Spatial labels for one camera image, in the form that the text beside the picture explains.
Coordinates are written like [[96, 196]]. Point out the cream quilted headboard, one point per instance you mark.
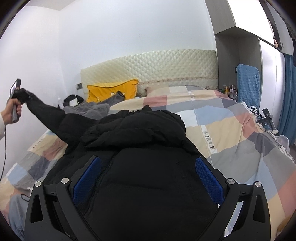
[[171, 67]]

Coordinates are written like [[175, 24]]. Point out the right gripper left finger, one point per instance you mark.
[[54, 210]]

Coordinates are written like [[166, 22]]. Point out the grey wardrobe cabinet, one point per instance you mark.
[[244, 34]]

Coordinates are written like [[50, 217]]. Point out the grey fleece garment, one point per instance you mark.
[[93, 110]]

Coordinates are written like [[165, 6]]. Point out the person's left hand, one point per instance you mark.
[[7, 113]]

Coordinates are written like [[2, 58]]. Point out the patchwork checkered duvet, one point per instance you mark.
[[223, 130]]

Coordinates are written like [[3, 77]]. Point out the blue curtain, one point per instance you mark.
[[287, 118]]

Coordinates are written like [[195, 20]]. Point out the black puffer jacket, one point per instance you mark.
[[148, 188]]

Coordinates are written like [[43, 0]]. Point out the blue chair cover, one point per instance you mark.
[[248, 85]]

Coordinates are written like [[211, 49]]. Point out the wall power socket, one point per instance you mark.
[[78, 86]]

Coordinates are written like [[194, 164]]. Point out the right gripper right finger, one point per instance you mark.
[[243, 212]]

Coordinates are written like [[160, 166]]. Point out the pink beige pillow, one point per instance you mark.
[[162, 90]]

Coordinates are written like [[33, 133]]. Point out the bottles on side table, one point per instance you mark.
[[229, 91]]

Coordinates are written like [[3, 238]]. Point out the white bottle on nightstand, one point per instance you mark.
[[60, 103]]

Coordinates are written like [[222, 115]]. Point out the yellow cushion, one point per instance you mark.
[[103, 91]]

